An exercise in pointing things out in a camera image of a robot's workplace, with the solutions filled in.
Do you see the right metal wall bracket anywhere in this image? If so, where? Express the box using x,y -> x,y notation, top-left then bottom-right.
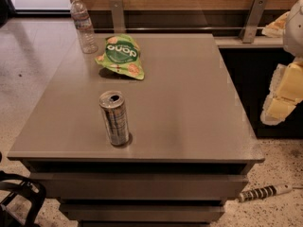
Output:
240,0 -> 268,44

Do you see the white power strip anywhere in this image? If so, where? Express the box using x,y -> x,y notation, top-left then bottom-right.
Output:
238,184 -> 293,202

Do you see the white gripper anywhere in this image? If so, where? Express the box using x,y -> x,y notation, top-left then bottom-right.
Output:
260,0 -> 303,126

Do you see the metal wall bracket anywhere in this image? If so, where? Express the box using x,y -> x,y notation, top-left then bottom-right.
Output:
110,0 -> 126,33
240,0 -> 268,44

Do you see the black chair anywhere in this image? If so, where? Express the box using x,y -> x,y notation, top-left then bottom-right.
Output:
0,170 -> 46,227

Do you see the green rice chip bag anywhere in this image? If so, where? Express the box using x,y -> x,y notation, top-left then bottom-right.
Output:
95,34 -> 145,80

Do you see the left metal wall bracket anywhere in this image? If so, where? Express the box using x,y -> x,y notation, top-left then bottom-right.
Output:
110,0 -> 126,33

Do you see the clear plastic water bottle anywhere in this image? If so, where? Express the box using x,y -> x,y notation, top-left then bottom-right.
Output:
70,0 -> 98,54

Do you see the grey drawer cabinet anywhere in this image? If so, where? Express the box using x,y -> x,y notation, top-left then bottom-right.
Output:
9,34 -> 263,227

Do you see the silver redbull can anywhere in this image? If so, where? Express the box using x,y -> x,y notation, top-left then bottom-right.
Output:
99,91 -> 130,146

